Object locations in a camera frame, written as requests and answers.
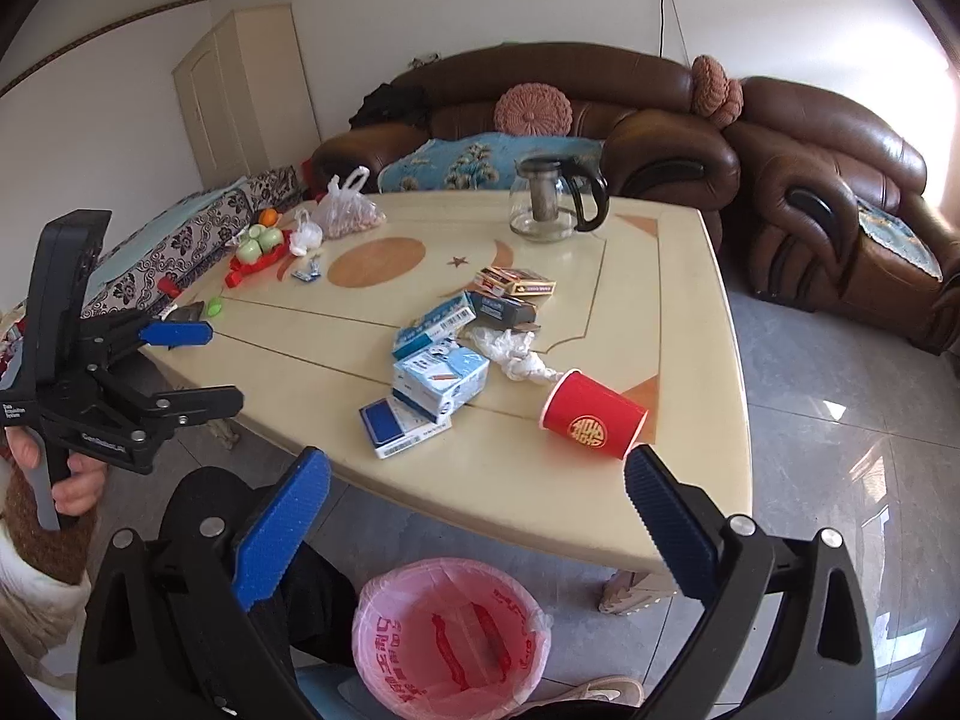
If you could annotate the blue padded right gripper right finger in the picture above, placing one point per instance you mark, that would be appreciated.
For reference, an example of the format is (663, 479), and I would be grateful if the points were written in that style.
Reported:
(682, 521)

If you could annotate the green bottle cap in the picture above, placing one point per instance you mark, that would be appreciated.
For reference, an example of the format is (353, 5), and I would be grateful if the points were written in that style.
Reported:
(214, 306)

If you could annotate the white tissue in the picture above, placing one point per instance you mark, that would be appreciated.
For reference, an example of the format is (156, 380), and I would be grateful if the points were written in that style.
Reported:
(513, 352)

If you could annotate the blue white wrapper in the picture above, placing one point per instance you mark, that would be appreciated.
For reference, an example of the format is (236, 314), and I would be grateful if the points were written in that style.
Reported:
(307, 270)

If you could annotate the person's left hand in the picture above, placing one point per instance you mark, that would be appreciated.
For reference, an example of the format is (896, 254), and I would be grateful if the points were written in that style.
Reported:
(74, 496)

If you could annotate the black cigarette box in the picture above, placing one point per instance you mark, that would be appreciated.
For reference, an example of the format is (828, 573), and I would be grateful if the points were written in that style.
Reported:
(502, 311)

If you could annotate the cream wooden cabinet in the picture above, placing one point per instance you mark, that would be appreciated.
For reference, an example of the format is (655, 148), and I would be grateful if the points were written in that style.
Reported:
(244, 96)

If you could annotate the light blue white carton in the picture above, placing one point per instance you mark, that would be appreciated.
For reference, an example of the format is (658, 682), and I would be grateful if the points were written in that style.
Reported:
(438, 380)

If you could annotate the cream coffee table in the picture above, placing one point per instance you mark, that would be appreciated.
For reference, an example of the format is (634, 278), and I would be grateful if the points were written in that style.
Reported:
(639, 306)

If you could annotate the glass teapot black handle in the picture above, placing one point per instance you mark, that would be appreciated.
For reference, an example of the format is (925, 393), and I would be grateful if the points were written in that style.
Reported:
(553, 197)

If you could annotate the blue floral seat cover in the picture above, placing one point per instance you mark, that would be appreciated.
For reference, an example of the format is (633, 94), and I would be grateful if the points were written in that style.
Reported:
(483, 162)

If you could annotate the pink round cushion on armrest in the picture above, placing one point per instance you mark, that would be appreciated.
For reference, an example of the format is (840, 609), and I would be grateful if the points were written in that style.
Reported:
(717, 97)

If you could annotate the plastic bag of peanuts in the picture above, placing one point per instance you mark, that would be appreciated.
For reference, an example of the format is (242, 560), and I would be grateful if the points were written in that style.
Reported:
(345, 210)

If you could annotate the orange fruit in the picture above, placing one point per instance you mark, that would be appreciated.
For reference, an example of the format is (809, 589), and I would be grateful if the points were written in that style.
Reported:
(268, 217)

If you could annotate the person's shoe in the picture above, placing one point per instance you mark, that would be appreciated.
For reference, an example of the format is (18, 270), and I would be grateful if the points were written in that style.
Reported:
(618, 690)

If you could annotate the blue white medicine box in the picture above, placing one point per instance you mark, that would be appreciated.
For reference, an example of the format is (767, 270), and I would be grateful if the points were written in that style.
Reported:
(443, 322)

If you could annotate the brown leather armchair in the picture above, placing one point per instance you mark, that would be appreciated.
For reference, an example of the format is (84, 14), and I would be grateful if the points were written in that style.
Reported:
(807, 156)

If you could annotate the purple poker card box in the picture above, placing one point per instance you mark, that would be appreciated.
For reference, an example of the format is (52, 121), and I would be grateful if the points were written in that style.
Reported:
(514, 283)

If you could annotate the dark blue card box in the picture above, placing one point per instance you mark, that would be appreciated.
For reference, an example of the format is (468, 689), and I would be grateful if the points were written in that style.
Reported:
(394, 427)

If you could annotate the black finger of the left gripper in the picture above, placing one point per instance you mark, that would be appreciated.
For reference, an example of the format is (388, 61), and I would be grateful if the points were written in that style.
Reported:
(200, 403)

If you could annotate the pink-lined trash bin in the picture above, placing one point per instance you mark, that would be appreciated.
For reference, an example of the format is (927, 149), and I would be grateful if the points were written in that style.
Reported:
(449, 638)

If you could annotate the red tray with cups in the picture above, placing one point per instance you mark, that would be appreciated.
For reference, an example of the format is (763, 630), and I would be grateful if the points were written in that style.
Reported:
(259, 248)

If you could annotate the red paper cup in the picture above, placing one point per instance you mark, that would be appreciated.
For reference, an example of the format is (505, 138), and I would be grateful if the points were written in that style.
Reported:
(593, 416)

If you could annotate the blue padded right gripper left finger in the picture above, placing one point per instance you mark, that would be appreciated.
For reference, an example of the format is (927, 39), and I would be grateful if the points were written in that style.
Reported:
(267, 543)

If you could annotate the small white plastic bag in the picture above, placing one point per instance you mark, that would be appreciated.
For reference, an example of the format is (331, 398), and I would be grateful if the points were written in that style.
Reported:
(307, 235)

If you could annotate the brown leather sofa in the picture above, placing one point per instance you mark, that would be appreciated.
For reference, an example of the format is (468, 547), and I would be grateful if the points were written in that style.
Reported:
(658, 122)

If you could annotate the floral covered bench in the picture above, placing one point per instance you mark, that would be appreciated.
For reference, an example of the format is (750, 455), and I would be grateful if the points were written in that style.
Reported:
(184, 241)

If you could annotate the black clothes on sofa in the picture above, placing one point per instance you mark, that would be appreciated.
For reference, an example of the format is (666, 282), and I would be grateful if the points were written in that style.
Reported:
(391, 103)

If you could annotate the armchair blue seat cover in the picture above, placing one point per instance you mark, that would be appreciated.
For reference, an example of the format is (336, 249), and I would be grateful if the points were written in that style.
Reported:
(897, 237)

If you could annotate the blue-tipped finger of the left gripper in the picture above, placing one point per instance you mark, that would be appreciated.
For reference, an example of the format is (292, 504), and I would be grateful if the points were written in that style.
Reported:
(176, 334)

